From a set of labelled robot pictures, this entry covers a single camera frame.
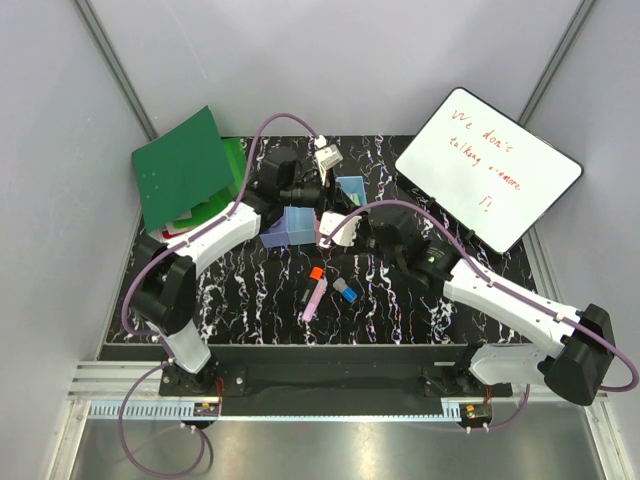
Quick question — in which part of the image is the light blue plastic bin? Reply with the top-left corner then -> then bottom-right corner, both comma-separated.
284,207 -> 316,245

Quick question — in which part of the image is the purple plastic bin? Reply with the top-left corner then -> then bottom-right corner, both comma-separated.
260,220 -> 290,249

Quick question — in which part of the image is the blue capped small bottle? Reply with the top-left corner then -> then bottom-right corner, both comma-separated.
332,278 -> 358,304

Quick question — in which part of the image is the orange capped black highlighter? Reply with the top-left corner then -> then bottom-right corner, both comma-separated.
300,266 -> 324,305

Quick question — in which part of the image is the pink highlighter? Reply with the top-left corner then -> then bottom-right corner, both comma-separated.
302,278 -> 328,322

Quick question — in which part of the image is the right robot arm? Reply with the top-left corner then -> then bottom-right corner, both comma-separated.
347,209 -> 615,406

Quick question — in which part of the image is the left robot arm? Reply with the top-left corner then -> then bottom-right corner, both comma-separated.
124,145 -> 342,396

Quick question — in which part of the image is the blue plastic bin right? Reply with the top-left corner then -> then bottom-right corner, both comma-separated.
336,176 -> 367,206

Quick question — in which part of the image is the black marble mat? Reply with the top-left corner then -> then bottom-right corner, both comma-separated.
98,135 -> 544,360

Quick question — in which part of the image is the green folder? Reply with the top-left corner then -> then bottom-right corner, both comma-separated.
131,106 -> 247,234

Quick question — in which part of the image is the white whiteboard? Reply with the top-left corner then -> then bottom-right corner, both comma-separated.
395,87 -> 583,253

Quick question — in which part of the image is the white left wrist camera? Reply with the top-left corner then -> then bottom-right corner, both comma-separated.
314,135 -> 343,184

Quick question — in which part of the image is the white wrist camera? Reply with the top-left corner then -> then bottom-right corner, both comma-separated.
314,135 -> 343,184
318,212 -> 362,248

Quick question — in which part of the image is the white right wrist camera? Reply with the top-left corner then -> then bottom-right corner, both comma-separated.
318,212 -> 362,248

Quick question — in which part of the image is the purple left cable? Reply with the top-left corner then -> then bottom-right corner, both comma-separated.
117,113 -> 326,476

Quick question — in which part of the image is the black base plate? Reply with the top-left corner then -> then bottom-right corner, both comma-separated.
159,345 -> 512,421

